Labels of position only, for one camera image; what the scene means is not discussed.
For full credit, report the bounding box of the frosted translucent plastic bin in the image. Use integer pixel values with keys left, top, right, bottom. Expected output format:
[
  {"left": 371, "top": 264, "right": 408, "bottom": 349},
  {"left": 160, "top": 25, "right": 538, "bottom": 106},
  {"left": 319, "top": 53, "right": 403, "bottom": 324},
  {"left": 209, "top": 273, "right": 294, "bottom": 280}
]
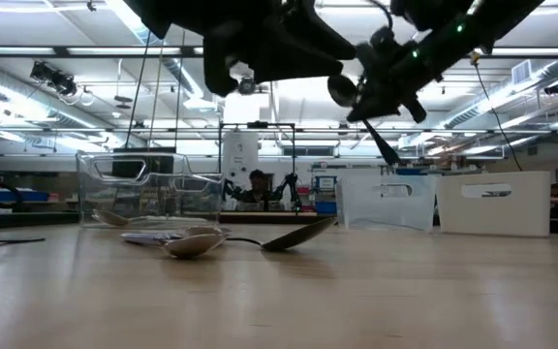
[{"left": 335, "top": 174, "right": 439, "bottom": 232}]

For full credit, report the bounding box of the ceiling camera cluster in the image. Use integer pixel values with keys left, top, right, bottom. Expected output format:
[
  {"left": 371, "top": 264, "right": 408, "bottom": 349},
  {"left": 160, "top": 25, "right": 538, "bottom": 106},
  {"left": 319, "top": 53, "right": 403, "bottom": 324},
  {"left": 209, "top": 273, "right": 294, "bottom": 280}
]
[{"left": 29, "top": 60, "right": 78, "bottom": 97}]

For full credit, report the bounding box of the dark metal spoon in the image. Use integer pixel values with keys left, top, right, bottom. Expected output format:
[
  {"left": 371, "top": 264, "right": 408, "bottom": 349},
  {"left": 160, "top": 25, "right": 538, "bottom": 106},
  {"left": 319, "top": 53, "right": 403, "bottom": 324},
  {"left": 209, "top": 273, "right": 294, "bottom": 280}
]
[{"left": 225, "top": 216, "right": 338, "bottom": 252}]

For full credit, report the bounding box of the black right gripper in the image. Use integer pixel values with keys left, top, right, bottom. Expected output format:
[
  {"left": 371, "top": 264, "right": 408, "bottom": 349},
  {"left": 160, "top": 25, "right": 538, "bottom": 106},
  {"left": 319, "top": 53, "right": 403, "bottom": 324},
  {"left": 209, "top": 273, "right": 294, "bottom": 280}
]
[{"left": 346, "top": 26, "right": 443, "bottom": 124}]

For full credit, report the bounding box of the person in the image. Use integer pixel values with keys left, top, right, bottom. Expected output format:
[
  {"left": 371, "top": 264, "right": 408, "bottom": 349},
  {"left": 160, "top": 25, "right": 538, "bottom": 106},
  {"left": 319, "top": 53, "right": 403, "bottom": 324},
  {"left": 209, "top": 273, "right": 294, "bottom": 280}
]
[{"left": 245, "top": 169, "right": 274, "bottom": 206}]

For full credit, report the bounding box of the hanging black cable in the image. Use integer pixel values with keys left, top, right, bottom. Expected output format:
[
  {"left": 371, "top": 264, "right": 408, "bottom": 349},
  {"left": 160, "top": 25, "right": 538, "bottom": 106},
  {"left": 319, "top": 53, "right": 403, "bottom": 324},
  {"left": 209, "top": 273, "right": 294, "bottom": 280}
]
[{"left": 123, "top": 28, "right": 153, "bottom": 149}]

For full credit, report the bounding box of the small framed sign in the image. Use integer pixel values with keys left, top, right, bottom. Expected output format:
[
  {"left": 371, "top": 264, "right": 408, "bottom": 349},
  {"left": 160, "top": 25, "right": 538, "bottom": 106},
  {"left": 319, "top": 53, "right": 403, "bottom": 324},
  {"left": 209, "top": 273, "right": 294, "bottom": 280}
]
[{"left": 314, "top": 174, "right": 338, "bottom": 193}]

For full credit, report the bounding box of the purple handle spoon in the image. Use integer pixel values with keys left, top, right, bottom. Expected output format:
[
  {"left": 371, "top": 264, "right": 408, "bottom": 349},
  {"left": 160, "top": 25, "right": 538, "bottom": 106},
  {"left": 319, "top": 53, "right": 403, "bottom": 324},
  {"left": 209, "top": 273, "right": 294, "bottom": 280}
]
[{"left": 120, "top": 231, "right": 228, "bottom": 259}]

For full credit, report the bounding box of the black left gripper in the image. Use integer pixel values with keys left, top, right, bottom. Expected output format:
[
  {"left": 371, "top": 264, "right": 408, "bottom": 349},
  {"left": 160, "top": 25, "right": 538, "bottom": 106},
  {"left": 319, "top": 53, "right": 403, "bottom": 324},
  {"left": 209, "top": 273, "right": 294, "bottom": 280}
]
[{"left": 202, "top": 0, "right": 358, "bottom": 98}]

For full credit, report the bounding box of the clear plastic bin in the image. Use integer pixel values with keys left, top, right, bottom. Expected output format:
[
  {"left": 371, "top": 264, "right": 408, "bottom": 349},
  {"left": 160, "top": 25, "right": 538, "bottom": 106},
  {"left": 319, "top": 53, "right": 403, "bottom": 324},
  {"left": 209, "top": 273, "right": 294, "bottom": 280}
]
[{"left": 75, "top": 150, "right": 226, "bottom": 229}]

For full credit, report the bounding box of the flat black cable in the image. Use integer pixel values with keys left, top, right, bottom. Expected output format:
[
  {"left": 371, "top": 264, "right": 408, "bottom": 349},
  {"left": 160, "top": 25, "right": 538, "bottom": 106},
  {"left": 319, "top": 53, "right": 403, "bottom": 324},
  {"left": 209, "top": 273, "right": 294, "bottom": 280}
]
[{"left": 0, "top": 236, "right": 47, "bottom": 245}]

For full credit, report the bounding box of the blue tray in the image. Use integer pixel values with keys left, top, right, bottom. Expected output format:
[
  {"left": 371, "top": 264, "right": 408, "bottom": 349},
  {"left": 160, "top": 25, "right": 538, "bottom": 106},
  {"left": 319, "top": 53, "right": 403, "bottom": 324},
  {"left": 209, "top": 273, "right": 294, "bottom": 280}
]
[{"left": 0, "top": 189, "right": 50, "bottom": 204}]

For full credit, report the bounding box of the silver ceiling duct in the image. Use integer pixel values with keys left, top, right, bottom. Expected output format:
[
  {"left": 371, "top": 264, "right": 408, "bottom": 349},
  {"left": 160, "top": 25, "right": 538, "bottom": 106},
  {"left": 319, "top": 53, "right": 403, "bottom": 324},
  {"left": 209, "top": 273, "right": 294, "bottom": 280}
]
[
  {"left": 107, "top": 0, "right": 207, "bottom": 101},
  {"left": 441, "top": 57, "right": 558, "bottom": 130}
]

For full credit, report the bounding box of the white plastic bin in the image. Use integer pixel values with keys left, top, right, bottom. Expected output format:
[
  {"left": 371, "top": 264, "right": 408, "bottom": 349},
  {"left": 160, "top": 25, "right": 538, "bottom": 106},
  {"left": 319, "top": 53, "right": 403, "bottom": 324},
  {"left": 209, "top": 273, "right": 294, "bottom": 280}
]
[{"left": 436, "top": 170, "right": 552, "bottom": 238}]

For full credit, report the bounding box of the black gantry frame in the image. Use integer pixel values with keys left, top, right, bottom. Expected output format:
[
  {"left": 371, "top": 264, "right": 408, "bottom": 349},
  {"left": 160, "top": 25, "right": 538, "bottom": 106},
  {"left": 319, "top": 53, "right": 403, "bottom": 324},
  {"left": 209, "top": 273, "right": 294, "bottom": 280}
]
[{"left": 218, "top": 120, "right": 297, "bottom": 212}]

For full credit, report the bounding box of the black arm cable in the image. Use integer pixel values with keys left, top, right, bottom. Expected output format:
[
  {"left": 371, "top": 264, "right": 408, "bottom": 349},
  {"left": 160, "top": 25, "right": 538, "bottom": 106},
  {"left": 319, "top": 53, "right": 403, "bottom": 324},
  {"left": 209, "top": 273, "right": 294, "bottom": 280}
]
[{"left": 469, "top": 49, "right": 524, "bottom": 173}]

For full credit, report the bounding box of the white ceiling vent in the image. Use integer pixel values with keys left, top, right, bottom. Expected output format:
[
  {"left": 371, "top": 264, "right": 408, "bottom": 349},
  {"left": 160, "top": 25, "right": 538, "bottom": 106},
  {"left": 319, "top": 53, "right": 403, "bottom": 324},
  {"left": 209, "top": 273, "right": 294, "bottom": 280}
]
[{"left": 511, "top": 59, "right": 534, "bottom": 86}]

